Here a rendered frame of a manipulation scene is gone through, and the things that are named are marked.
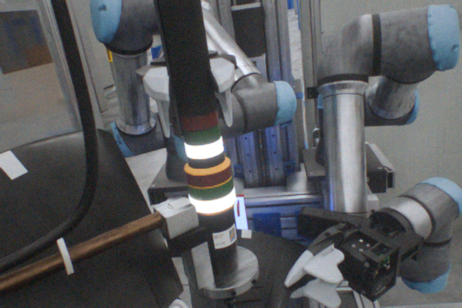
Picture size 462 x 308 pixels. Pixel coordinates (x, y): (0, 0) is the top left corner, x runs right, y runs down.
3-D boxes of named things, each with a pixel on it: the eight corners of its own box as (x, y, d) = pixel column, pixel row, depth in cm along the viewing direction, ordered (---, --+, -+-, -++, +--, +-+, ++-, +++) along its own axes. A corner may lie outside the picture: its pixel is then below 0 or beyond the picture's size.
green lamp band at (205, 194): (203, 205, 34) (200, 193, 33) (180, 190, 37) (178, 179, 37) (243, 188, 36) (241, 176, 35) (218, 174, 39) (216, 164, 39)
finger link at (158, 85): (181, 152, 32) (192, 121, 40) (168, 80, 30) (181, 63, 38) (144, 157, 32) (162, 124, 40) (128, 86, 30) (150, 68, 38)
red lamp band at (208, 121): (192, 133, 32) (190, 119, 32) (175, 126, 35) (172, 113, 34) (226, 122, 34) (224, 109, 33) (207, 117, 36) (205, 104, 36)
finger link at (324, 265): (313, 290, 46) (362, 258, 51) (279, 262, 51) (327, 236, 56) (312, 309, 48) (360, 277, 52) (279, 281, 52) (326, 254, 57)
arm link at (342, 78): (309, 12, 73) (317, 278, 69) (372, 3, 70) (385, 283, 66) (313, 35, 84) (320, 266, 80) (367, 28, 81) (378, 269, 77)
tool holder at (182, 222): (195, 322, 35) (176, 227, 31) (163, 282, 40) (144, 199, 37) (273, 276, 39) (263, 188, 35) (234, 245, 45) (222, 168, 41)
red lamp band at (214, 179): (200, 192, 33) (198, 179, 33) (178, 178, 37) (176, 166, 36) (241, 175, 35) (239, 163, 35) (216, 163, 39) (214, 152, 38)
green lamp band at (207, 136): (195, 148, 33) (193, 134, 32) (178, 139, 35) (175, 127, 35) (228, 137, 34) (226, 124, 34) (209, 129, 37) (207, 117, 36)
